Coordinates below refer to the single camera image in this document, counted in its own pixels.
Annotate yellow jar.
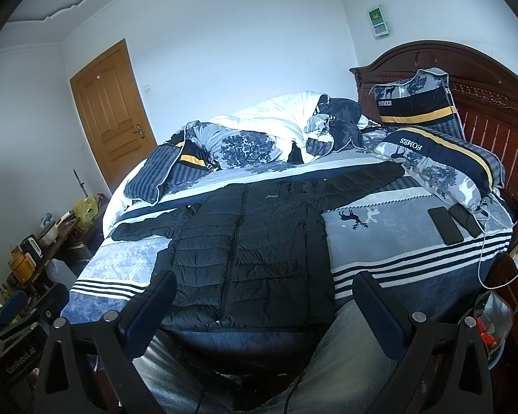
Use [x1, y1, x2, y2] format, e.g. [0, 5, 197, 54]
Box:
[8, 252, 35, 284]

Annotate clear plastic bag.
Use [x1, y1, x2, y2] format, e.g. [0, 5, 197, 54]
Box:
[473, 290, 514, 369]

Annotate blue striped bed sheet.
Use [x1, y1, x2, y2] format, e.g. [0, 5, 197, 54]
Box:
[60, 137, 515, 346]

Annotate cluttered dark side table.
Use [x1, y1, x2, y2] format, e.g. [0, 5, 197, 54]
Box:
[1, 210, 96, 299]

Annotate lying HOMES pillow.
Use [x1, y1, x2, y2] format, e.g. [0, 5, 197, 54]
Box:
[374, 126, 505, 209]

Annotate white pot on table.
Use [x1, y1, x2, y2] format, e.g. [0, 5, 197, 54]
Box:
[37, 223, 59, 248]

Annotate black smartphone right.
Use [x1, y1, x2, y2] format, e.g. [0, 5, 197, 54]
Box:
[447, 203, 482, 237]

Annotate yellow plastic bag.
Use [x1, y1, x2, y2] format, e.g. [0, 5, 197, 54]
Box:
[73, 195, 99, 229]

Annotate upright HOMES pillow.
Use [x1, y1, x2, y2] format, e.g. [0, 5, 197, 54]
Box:
[368, 67, 465, 140]

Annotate brown wooden door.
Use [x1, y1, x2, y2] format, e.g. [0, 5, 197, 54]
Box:
[70, 40, 157, 191]

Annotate black puffer jacket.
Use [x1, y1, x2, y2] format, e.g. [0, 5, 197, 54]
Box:
[111, 162, 404, 334]

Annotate rumpled blue white duvet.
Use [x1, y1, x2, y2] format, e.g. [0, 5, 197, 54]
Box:
[123, 92, 368, 205]

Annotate black smartphone left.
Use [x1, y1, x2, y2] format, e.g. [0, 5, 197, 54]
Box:
[428, 207, 464, 246]

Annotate white plastic jug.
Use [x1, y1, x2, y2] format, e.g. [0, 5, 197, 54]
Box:
[46, 259, 77, 290]

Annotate black smartphone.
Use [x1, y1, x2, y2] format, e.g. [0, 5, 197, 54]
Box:
[428, 207, 464, 246]
[447, 203, 482, 237]

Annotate dark wooden headboard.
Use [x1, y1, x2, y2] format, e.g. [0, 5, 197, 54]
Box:
[350, 40, 518, 215]

